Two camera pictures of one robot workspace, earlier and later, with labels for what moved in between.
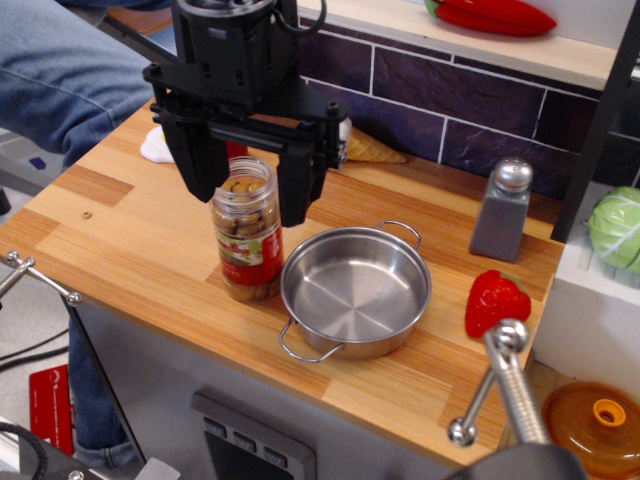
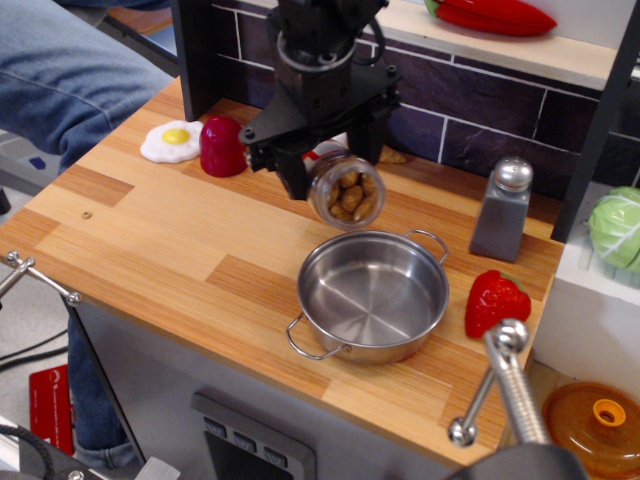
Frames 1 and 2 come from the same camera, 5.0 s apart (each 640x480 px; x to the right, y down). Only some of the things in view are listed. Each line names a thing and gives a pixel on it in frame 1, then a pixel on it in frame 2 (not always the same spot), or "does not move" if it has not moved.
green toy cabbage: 614,228 does not move
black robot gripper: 237,68 -> 316,97
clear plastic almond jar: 246,218 -> 347,192
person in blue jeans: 68,81 does not move
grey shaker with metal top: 500,229 does not move
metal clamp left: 26,265 does not move
